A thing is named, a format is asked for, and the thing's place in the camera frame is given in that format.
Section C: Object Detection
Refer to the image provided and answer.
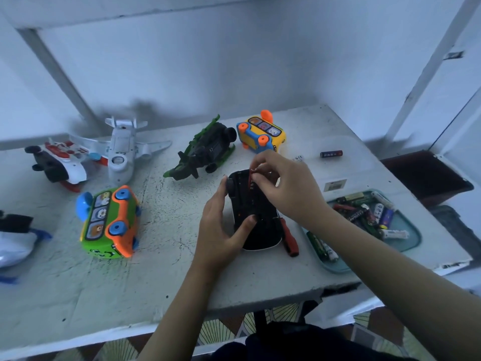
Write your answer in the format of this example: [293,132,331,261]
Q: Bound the dark brown storage box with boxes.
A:
[381,150,481,211]

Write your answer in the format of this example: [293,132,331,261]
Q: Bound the grey storage box lid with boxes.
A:
[432,205,481,258]

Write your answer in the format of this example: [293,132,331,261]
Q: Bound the black white toy car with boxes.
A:
[226,169,286,253]

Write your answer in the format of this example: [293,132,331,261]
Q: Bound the red white toy vehicle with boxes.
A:
[24,139,108,193]

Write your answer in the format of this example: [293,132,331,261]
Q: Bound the person's left hand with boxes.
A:
[192,176,259,277]

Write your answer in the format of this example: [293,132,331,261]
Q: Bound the red screwdriver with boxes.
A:
[277,216,301,259]

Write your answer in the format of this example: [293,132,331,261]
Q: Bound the green orange toy car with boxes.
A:
[75,184,142,259]

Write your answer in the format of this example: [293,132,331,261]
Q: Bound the white toy airplane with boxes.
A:
[68,115,173,187]

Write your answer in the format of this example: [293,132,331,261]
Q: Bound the white blue toy vehicle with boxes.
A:
[0,210,54,285]

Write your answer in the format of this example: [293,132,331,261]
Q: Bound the yellow orange toy car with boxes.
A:
[236,109,287,155]

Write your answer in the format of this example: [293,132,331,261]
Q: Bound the person's right forearm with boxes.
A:
[308,207,481,361]

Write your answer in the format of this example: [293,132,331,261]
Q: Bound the clear plastic container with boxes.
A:
[288,125,371,196]

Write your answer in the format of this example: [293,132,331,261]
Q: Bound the pile of batteries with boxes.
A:
[306,191,411,262]

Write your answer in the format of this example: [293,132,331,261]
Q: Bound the person's right hand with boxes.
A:
[249,150,333,232]

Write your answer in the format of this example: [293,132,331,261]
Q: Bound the person's dark trousers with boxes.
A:
[201,321,395,361]

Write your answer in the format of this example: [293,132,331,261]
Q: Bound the teal container lid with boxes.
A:
[300,189,422,274]

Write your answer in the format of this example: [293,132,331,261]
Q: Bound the person's left forearm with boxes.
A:
[137,263,226,361]

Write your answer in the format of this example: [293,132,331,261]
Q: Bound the dark green toy helicopter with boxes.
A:
[163,115,238,182]

